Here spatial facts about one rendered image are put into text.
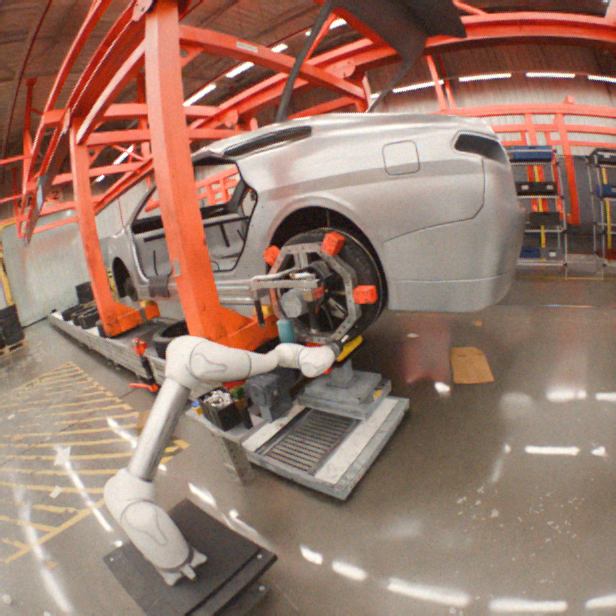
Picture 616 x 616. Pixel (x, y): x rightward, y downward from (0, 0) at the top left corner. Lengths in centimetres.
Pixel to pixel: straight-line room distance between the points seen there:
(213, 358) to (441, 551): 116
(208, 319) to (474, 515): 166
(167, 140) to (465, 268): 159
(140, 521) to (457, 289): 149
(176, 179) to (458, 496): 208
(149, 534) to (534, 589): 133
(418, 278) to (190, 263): 114
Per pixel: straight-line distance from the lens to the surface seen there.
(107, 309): 356
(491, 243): 147
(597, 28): 431
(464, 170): 144
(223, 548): 120
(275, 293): 187
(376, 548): 146
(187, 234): 175
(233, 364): 101
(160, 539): 103
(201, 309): 177
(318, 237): 170
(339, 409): 200
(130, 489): 116
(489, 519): 156
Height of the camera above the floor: 127
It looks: 16 degrees down
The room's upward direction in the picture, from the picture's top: 10 degrees counter-clockwise
